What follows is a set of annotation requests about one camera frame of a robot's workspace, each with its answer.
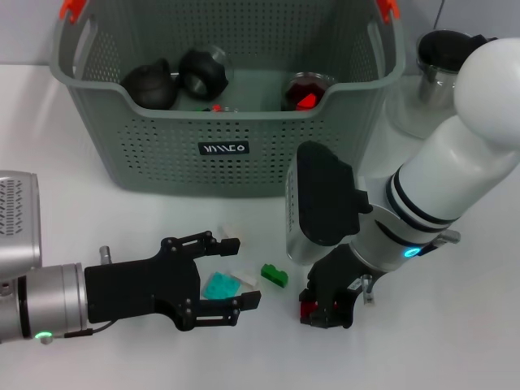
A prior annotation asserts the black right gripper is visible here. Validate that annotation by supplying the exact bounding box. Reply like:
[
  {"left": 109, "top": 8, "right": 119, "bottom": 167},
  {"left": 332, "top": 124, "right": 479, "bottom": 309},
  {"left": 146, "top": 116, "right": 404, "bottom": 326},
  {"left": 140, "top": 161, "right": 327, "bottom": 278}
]
[{"left": 299, "top": 243, "right": 381, "bottom": 330}]

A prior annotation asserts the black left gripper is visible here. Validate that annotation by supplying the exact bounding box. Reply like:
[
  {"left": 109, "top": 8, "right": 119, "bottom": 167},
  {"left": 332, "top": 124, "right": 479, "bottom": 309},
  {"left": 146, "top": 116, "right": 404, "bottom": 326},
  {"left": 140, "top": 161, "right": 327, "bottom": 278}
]
[{"left": 84, "top": 230, "right": 262, "bottom": 332}]

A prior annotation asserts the narrow white brick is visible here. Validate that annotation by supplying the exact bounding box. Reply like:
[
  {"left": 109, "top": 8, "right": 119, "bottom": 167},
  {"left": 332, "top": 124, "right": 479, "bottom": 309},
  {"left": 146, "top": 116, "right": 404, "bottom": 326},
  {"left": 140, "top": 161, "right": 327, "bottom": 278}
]
[{"left": 230, "top": 268, "right": 261, "bottom": 288}]

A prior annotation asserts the teal brick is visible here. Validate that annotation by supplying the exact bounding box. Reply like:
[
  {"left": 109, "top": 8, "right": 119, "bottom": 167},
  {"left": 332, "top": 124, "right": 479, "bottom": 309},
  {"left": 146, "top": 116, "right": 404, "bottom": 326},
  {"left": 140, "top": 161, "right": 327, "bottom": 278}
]
[{"left": 201, "top": 271, "right": 243, "bottom": 301}]

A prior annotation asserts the dark red long brick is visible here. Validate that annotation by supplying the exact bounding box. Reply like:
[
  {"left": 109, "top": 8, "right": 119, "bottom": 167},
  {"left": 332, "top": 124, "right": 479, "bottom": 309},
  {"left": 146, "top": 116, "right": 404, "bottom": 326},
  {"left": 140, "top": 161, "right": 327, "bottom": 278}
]
[{"left": 299, "top": 299, "right": 323, "bottom": 321}]

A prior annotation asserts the green two-stud brick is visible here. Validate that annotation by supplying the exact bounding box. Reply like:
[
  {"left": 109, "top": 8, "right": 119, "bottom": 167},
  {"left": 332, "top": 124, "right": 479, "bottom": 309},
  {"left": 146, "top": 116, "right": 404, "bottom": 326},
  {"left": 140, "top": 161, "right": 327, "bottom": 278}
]
[{"left": 261, "top": 263, "right": 290, "bottom": 289}]

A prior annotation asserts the grey perforated storage bin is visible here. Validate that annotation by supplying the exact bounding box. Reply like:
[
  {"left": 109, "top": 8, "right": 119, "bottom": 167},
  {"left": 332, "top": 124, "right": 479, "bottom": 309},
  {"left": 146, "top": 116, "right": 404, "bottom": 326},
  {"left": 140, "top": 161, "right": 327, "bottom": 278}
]
[{"left": 49, "top": 0, "right": 406, "bottom": 199}]

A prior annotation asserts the black clay teapot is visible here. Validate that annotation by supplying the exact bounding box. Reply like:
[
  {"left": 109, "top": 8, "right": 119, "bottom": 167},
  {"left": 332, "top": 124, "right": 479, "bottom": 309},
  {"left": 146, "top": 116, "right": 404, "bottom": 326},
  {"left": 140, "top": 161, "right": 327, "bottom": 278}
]
[{"left": 120, "top": 58, "right": 179, "bottom": 111}]

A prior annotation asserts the glass teapot black lid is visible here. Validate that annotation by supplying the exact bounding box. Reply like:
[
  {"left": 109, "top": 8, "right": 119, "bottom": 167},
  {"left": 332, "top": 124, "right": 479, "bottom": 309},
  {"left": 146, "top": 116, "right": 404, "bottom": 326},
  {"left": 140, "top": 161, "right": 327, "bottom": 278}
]
[{"left": 385, "top": 28, "right": 500, "bottom": 141}]

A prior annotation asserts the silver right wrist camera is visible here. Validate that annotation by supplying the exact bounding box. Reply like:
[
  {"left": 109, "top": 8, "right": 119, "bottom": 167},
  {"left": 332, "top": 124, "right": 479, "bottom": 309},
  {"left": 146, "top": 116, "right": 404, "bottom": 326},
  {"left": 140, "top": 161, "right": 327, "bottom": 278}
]
[{"left": 285, "top": 141, "right": 374, "bottom": 266}]

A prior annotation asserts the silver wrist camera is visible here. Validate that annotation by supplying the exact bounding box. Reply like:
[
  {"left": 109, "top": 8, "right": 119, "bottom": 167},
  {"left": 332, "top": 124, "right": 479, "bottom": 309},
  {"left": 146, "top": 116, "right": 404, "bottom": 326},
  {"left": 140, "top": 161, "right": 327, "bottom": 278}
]
[
  {"left": 285, "top": 141, "right": 374, "bottom": 266},
  {"left": 0, "top": 171, "right": 43, "bottom": 271}
]

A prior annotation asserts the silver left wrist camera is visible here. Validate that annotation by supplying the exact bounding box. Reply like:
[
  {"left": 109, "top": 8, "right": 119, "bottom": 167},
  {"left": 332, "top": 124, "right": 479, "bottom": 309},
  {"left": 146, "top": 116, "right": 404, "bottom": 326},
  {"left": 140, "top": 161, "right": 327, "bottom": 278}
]
[{"left": 0, "top": 171, "right": 43, "bottom": 271}]

